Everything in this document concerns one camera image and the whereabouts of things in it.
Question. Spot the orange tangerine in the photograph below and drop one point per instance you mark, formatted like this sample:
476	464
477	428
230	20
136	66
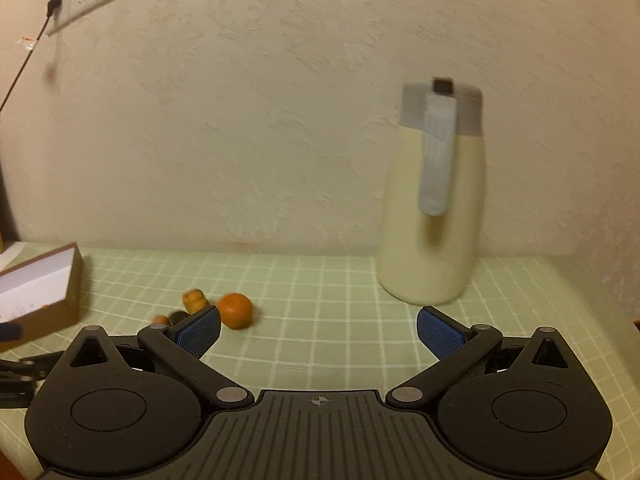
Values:
235	311

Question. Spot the small orange kumquat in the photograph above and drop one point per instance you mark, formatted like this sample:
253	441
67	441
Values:
194	301
161	319

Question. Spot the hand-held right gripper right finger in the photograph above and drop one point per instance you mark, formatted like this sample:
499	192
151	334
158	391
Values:
440	331

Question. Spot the cream thermos jug grey lid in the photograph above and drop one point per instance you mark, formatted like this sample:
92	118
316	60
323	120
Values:
430	250

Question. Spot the black plug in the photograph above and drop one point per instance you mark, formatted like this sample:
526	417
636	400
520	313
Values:
52	6

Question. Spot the brown box with white inside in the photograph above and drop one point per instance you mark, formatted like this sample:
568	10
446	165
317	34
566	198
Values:
30	280

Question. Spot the green checked tablecloth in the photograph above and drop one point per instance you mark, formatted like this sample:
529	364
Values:
320	310

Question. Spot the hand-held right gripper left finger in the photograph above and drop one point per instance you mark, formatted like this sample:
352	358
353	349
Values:
197	334

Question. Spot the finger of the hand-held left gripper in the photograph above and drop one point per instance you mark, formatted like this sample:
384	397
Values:
20	367
10	333

